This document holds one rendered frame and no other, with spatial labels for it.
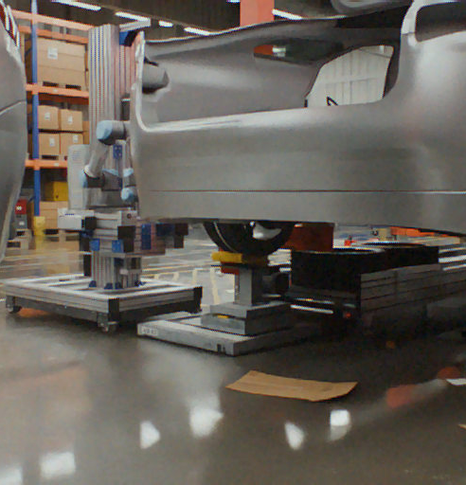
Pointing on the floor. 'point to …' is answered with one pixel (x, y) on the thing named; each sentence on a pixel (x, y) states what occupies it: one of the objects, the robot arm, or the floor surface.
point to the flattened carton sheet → (267, 385)
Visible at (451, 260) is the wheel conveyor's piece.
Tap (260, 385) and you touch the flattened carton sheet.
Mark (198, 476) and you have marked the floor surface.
